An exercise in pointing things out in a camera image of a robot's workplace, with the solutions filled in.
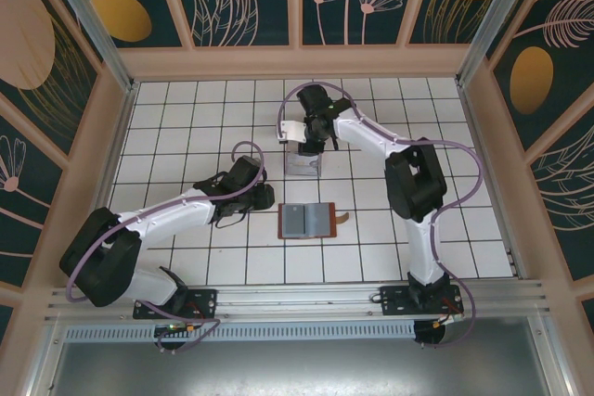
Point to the aluminium frame post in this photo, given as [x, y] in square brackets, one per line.
[95, 25]
[494, 16]

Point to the clear acrylic box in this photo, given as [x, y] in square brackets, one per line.
[304, 172]

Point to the aluminium mounting rail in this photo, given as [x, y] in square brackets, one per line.
[297, 303]

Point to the white purple patterned card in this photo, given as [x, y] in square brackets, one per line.
[301, 166]

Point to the dark grey VIP card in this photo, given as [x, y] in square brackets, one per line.
[297, 222]

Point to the grey metal panel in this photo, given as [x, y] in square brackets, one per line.
[297, 373]

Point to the yellow power connector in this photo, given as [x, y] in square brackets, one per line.
[439, 323]
[191, 331]

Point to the aluminium side rail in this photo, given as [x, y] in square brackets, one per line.
[479, 136]
[120, 136]

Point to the brown leather card holder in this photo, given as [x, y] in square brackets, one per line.
[331, 220]

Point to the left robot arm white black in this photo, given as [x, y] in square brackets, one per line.
[171, 220]

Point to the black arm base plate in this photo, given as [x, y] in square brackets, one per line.
[394, 301]
[206, 305]

